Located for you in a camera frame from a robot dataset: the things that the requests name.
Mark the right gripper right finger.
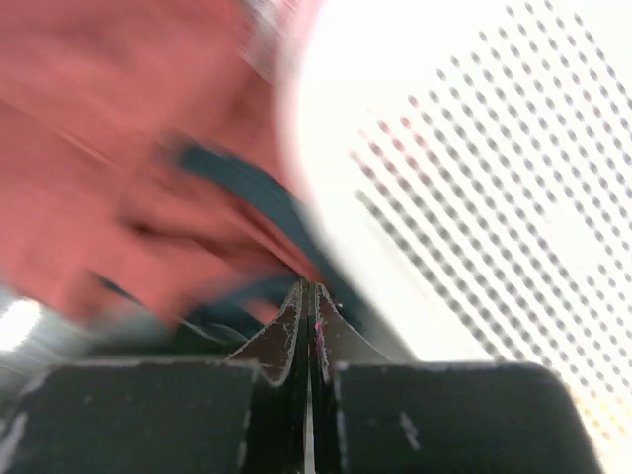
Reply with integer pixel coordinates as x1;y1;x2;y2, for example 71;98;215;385
308;283;601;473

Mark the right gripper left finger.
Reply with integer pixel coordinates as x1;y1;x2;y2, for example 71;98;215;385
1;282;309;473

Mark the red cloth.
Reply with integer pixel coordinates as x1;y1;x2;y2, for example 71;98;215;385
1;1;356;326

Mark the white plastic basket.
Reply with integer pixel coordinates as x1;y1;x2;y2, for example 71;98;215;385
278;1;631;473

